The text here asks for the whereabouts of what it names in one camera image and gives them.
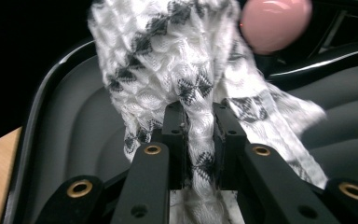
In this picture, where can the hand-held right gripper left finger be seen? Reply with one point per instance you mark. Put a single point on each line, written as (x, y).
(174, 130)

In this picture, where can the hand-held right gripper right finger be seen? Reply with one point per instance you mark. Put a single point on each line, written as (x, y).
(230, 130)

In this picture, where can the white black striped cloth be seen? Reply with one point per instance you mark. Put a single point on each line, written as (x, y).
(174, 62)

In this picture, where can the black wavy tiered tray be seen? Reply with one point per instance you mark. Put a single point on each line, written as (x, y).
(74, 130)

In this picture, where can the pink ball knob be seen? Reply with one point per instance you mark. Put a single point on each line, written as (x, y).
(273, 25)

